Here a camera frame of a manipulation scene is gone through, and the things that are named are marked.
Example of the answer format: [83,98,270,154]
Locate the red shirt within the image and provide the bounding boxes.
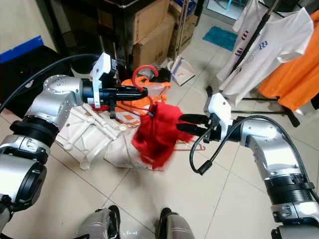
[132,102,187,170]

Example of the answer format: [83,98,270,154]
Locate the robot left leg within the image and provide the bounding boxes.
[77,205,121,239]

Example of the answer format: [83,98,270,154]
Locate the white T-shirt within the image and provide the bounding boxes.
[217,0,315,108]

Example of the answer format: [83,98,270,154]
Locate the black carry case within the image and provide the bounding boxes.
[0,47,50,100]

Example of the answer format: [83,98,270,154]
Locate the teal floor mat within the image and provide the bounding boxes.
[202,26,239,52]

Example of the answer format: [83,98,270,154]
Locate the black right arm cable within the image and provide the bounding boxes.
[189,115,300,176]

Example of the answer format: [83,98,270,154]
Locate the red clothes hanger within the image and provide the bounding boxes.
[115,64,160,120]

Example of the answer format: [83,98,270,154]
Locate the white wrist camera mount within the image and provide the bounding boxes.
[90,52,116,108]
[208,93,232,142]

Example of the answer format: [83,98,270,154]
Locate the blue board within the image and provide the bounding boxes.
[0,35,44,63]

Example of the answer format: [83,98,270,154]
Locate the orange polo shirt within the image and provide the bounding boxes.
[258,10,319,113]

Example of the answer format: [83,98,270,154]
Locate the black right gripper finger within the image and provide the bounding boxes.
[175,123,211,136]
[178,114,211,124]

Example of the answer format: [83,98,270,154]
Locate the white cloth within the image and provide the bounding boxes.
[52,107,130,165]

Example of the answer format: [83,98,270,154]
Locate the large printed cardboard box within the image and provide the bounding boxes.
[132,17,174,68]

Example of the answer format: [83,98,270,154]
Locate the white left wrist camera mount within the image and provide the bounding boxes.
[90,52,116,108]

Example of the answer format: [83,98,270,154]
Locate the steel and black clothes rack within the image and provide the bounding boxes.
[204,0,302,125]

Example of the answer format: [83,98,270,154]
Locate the plain cardboard box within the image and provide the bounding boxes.
[132,0,170,43]

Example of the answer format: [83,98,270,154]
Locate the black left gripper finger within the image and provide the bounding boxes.
[116,86,148,99]

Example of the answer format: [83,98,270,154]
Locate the pink wire hanger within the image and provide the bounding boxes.
[177,139,206,151]

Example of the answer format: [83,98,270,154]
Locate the orange plastic bag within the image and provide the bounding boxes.
[115,77,172,127]

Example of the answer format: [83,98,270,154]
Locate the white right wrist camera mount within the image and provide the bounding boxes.
[208,93,232,142]

